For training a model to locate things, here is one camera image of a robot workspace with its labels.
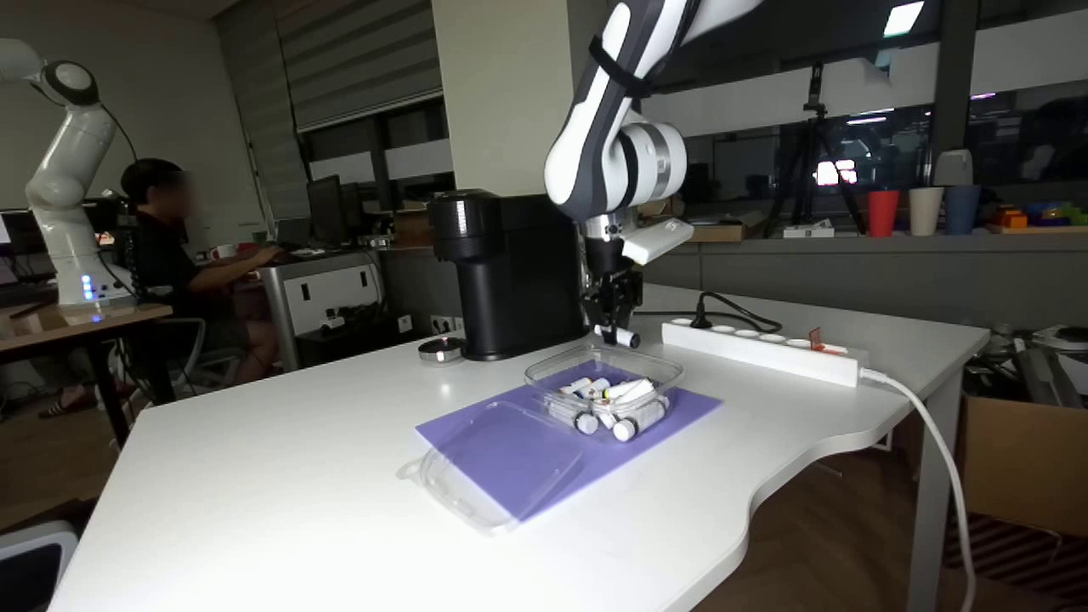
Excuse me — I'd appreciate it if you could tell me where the blue cup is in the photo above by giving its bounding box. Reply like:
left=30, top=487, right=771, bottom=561
left=942, top=183, right=985, bottom=238

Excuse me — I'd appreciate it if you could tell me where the orange toy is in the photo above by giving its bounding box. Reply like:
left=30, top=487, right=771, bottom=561
left=985, top=204, right=1032, bottom=238

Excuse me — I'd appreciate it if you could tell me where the white cup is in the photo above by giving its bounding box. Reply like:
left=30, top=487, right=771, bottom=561
left=904, top=183, right=950, bottom=241

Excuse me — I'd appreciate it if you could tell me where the white power strip cable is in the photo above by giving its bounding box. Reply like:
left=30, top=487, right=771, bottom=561
left=856, top=362, right=981, bottom=612

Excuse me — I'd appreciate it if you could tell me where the round metal disc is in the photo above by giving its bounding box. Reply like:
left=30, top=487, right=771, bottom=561
left=414, top=334, right=469, bottom=367

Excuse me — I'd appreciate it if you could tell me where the clear plastic clamshell container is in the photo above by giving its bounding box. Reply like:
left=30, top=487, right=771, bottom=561
left=394, top=342, right=690, bottom=536

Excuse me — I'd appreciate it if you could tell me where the red cup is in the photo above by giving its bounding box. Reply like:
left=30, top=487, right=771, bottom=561
left=861, top=187, right=904, bottom=241

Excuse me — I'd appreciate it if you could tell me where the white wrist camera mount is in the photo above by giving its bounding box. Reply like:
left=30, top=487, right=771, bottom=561
left=615, top=213, right=697, bottom=272

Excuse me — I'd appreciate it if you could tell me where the black coffee machine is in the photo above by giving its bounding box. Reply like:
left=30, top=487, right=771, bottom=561
left=428, top=187, right=591, bottom=362

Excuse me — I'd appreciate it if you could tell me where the black camera tripod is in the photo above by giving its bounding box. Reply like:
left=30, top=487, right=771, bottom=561
left=780, top=60, right=870, bottom=238

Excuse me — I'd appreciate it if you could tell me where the white table power strip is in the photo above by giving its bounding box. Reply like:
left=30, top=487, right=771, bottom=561
left=658, top=315, right=864, bottom=392

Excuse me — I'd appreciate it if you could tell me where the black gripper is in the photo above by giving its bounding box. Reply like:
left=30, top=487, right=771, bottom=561
left=580, top=238, right=646, bottom=342

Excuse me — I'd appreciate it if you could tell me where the wooden side desk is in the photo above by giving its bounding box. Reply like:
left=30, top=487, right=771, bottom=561
left=0, top=294, right=177, bottom=453

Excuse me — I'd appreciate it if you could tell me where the seated person dark shirt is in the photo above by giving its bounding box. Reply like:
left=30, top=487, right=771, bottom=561
left=118, top=156, right=288, bottom=386

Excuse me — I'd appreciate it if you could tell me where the ceiling light panel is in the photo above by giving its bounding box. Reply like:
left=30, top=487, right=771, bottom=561
left=878, top=0, right=928, bottom=42

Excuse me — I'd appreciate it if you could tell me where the black office chair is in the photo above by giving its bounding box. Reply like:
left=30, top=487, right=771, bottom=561
left=143, top=311, right=252, bottom=401

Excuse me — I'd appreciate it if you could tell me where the black plug with cable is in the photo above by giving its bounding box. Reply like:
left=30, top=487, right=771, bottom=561
left=683, top=287, right=790, bottom=338

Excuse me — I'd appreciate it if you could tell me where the grey chair white frame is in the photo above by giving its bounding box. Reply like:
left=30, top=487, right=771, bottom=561
left=0, top=518, right=83, bottom=612

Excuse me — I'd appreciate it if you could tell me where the brown cardboard box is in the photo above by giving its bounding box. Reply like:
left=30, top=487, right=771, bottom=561
left=958, top=386, right=1088, bottom=542

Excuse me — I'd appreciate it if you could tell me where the grey window blind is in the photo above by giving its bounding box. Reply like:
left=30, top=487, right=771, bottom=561
left=272, top=0, right=445, bottom=134

